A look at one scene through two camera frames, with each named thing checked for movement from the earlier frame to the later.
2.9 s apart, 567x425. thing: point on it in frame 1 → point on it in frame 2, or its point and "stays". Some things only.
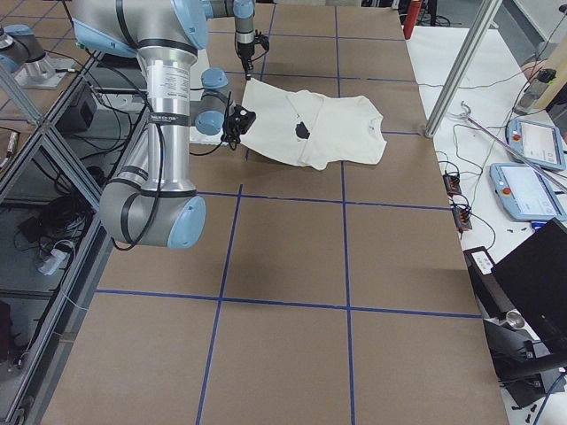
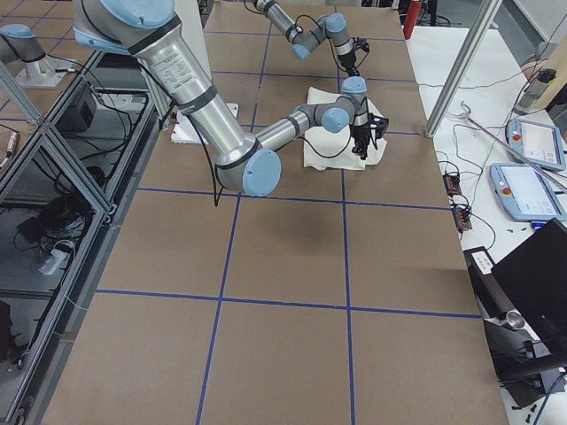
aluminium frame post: (480, 27) stays
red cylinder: (412, 16) stays
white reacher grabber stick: (510, 150) stays
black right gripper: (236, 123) → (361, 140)
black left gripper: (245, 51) → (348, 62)
